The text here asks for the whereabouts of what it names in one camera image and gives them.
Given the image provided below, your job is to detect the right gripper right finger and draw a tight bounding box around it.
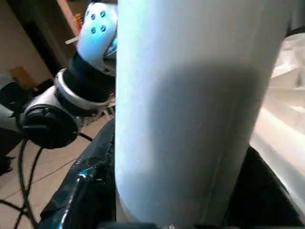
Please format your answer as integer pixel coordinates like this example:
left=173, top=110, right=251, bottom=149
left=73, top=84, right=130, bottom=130
left=224, top=145, right=305, bottom=229

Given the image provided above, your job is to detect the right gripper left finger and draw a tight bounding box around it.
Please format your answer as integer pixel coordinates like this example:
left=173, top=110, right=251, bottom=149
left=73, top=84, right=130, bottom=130
left=40, top=118, right=118, bottom=229

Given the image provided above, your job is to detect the white plastic table leg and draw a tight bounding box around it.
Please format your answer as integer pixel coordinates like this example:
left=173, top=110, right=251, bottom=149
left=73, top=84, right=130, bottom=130
left=114, top=0, right=296, bottom=229

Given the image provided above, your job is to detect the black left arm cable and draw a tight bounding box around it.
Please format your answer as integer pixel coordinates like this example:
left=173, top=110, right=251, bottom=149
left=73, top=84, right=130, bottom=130
left=0, top=133, right=93, bottom=229

